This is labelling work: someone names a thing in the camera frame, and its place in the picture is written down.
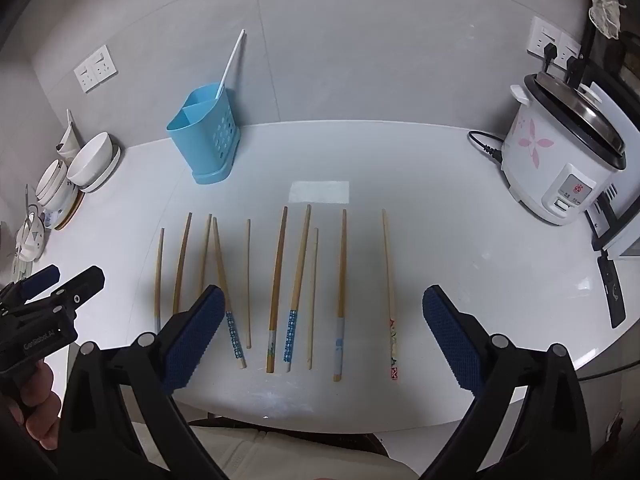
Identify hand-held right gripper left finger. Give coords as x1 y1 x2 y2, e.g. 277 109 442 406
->
59 284 226 480

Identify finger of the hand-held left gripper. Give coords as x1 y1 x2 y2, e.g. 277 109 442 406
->
10 266 106 318
0 265 62 307

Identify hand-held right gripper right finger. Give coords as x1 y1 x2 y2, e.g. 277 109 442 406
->
421 284 594 480

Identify wooden chopstick blue pattern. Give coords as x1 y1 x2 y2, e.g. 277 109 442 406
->
212 217 248 371
283 204 313 374

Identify plain thin wooden chopstick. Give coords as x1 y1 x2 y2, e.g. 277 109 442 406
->
306 227 320 371

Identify blue plastic utensil holder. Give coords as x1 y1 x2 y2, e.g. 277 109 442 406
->
166 83 242 186

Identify person's left hand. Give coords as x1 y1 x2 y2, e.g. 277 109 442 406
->
0 361 63 453

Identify white blue patterned dish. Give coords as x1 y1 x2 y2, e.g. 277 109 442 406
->
12 204 48 263

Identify blue white patterned plate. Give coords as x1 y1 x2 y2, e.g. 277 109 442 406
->
42 200 76 228

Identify white bowl dark rim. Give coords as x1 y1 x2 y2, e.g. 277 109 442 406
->
37 159 70 196
36 180 76 211

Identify large white bowl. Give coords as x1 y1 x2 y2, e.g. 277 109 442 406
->
66 131 113 186

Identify person's beige trousers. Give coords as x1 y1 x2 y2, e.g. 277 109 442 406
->
135 422 421 480

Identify white tall cup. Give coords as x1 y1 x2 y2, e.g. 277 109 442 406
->
56 109 81 158

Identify black remote control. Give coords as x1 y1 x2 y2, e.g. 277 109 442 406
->
597 255 627 329

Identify white rice cooker pink flowers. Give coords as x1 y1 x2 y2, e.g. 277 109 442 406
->
501 72 628 226

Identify white plastic stick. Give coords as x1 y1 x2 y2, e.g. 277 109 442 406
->
216 29 246 100

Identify dark shelf rack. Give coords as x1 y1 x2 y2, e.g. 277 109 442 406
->
580 0 640 91

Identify beige mesh cloth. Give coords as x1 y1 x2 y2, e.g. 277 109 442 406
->
587 0 628 41

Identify white wall switch socket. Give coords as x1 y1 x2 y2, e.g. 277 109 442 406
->
95 45 119 81
74 57 100 93

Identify black power cable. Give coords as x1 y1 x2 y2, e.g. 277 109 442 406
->
468 130 507 162

